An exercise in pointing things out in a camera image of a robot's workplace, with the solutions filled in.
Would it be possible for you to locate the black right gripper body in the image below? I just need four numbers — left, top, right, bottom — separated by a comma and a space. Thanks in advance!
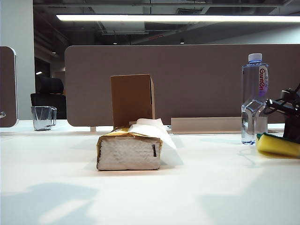
282, 107, 300, 141

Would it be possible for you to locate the yellow sponge with green pad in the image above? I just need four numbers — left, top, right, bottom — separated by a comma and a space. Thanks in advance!
255, 132, 300, 160

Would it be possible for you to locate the clear plastic water bottle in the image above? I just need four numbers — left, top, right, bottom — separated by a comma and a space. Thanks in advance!
241, 53, 269, 145

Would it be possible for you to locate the wide brown desk divider panel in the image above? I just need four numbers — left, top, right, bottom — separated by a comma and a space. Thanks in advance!
64, 44, 300, 128

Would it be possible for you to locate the white tissue sheet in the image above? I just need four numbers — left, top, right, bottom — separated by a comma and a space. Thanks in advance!
128, 118, 184, 166

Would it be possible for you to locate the brown cardboard box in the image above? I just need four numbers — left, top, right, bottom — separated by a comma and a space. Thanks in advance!
110, 74, 156, 128

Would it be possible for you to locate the long ceiling light strip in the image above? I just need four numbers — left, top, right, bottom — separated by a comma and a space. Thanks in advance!
55, 14, 300, 23

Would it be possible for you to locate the tissue pack in yellow wrapper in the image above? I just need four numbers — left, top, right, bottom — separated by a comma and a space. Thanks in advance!
95, 125, 162, 171

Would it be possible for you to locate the black office chair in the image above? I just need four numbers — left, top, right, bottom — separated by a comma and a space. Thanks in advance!
30, 76, 68, 120

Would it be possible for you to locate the clear glass mug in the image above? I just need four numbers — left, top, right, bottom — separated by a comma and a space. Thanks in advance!
30, 105, 58, 131

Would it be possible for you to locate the narrow brown desk divider panel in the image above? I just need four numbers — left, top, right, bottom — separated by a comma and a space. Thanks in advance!
0, 46, 19, 128

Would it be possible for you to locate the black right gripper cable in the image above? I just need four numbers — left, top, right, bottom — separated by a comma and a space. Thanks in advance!
264, 82, 300, 117

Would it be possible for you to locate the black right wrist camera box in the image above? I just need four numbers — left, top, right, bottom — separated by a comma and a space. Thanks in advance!
280, 88, 295, 101

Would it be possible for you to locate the beige metal desk rail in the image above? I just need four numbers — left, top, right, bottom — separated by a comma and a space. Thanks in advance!
170, 117, 243, 135

